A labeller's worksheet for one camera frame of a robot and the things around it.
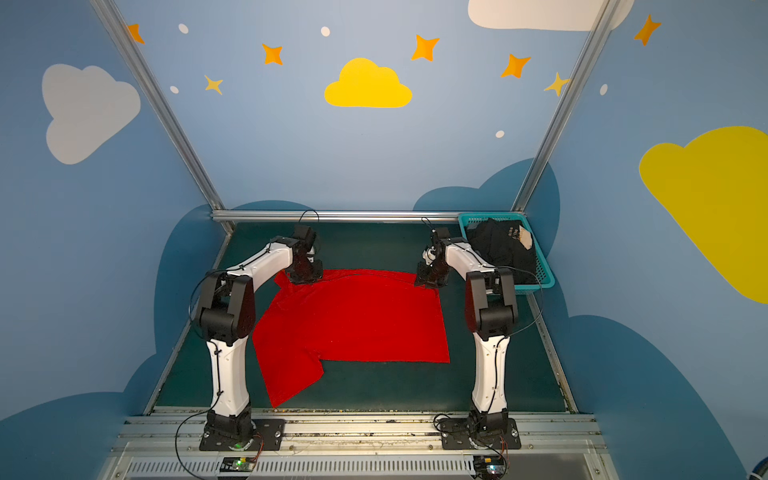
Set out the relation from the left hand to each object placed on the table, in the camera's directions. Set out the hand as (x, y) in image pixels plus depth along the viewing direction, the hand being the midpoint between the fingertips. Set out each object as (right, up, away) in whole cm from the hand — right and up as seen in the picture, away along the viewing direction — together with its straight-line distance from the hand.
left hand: (320, 278), depth 101 cm
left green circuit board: (-13, -43, -30) cm, 54 cm away
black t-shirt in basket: (+65, +11, 0) cm, 66 cm away
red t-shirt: (+9, -12, -4) cm, 16 cm away
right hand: (+35, -1, 0) cm, 35 cm away
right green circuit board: (+48, -44, -30) cm, 71 cm away
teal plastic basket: (+75, +1, -5) cm, 75 cm away
